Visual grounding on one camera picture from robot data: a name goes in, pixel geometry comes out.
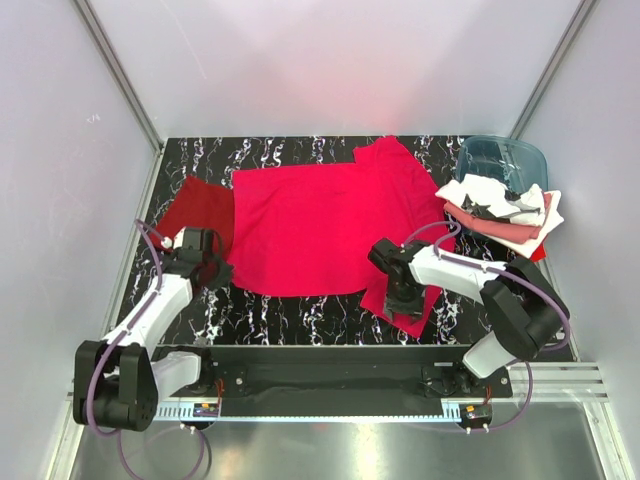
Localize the bright pink-red t-shirt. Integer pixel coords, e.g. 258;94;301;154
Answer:
229;137;447;316

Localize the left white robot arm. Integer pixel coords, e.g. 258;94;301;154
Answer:
72;227;232;437

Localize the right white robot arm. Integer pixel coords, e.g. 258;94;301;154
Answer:
368;238;570;379

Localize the folded dark red t-shirt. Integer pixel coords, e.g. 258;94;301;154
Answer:
151;176;234;260

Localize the dusty pink folded t-shirt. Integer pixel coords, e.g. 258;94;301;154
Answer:
444;192;552;245

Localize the white black printed t-shirt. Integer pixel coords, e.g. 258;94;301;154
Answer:
436;174;547;227

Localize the red t-shirt under pile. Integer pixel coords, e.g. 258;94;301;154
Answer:
529;243;547;262

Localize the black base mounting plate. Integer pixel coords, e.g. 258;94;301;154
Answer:
175;345;513;406

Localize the white folded t-shirt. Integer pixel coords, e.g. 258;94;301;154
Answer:
498;190;564;259

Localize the blue transparent plastic bin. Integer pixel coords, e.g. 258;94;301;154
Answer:
455;135;549;193

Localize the left aluminium frame post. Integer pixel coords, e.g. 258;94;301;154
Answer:
71;0;164;154

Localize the aluminium frame post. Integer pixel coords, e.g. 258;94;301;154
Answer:
509;0;599;140
71;0;164;154

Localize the white slotted cable duct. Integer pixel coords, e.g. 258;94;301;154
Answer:
154;398;461;424

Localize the right aluminium frame post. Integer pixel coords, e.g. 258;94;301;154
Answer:
509;0;599;140

